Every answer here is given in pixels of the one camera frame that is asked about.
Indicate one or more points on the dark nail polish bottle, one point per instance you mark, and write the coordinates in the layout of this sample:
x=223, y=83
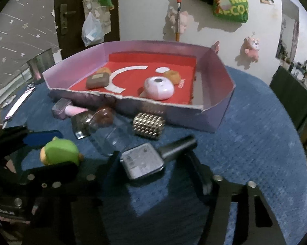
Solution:
x=140, y=160

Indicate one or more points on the clear plastic bag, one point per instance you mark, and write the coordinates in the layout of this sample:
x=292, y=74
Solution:
x=92, y=33

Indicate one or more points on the brown-capped glass bottle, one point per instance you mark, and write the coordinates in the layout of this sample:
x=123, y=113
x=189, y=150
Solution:
x=82, y=122

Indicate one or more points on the pink elephant plush toy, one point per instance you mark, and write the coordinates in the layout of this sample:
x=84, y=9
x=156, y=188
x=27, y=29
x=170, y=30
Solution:
x=185, y=20

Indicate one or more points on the pink cardboard box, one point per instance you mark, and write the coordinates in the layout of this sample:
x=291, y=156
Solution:
x=214, y=112

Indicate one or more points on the brown eye shadow compact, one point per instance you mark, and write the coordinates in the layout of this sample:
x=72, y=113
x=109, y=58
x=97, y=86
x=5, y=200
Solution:
x=97, y=81

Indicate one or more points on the red printed paper liner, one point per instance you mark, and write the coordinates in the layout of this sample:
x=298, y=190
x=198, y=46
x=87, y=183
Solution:
x=179, y=94

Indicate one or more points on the clear glass bottle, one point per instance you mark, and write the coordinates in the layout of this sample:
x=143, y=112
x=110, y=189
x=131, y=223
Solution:
x=112, y=137

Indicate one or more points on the pink nail polish bottle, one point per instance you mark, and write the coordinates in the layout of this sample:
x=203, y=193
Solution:
x=61, y=109

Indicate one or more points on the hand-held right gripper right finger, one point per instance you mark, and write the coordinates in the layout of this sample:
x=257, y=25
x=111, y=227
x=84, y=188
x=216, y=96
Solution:
x=200, y=173

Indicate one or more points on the wall mirror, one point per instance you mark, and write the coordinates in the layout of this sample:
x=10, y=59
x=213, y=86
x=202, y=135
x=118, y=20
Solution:
x=288, y=30

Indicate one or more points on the pink bear plush toy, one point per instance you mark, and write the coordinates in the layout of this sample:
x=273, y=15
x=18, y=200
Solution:
x=251, y=47

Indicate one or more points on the silver studded cylinder cap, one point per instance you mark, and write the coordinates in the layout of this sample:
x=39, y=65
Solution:
x=148, y=126

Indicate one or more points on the dark brown door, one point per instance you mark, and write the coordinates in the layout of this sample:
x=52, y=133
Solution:
x=112, y=25

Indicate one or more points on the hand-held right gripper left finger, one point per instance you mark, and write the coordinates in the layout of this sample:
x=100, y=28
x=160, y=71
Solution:
x=110, y=168

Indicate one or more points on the row of small bottles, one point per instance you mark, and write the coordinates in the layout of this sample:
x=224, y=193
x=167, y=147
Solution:
x=304, y=71

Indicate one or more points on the green and yellow turtle toy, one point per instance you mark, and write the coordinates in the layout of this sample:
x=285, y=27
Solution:
x=61, y=150

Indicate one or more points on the dark green table cloth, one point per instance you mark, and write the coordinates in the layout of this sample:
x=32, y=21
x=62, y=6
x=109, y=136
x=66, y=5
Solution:
x=291, y=99

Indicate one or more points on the metal cup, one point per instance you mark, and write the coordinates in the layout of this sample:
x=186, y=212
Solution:
x=41, y=63

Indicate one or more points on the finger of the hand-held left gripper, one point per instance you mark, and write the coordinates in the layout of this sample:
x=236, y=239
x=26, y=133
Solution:
x=41, y=137
x=53, y=171

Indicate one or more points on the green printed bag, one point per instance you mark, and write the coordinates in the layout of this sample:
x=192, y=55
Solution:
x=232, y=10

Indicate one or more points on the blue textured mat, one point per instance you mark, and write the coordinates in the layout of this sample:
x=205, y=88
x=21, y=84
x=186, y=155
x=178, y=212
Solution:
x=245, y=145

